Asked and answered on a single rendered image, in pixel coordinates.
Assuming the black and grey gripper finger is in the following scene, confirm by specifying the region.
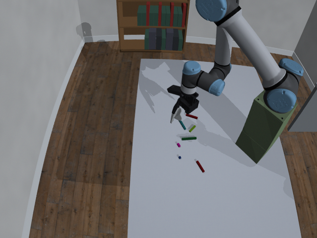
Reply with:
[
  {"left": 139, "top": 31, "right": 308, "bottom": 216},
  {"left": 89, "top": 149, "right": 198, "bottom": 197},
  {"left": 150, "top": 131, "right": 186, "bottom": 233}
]
[{"left": 170, "top": 101, "right": 182, "bottom": 123}]

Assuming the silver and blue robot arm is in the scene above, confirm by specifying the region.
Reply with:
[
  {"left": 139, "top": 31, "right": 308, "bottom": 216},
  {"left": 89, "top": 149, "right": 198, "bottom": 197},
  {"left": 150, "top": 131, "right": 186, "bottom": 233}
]
[{"left": 167, "top": 0, "right": 303, "bottom": 114}]

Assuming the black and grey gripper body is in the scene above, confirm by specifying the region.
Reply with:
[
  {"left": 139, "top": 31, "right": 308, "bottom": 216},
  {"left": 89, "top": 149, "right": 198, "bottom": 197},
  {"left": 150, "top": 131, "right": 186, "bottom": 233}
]
[{"left": 177, "top": 91, "right": 199, "bottom": 114}]

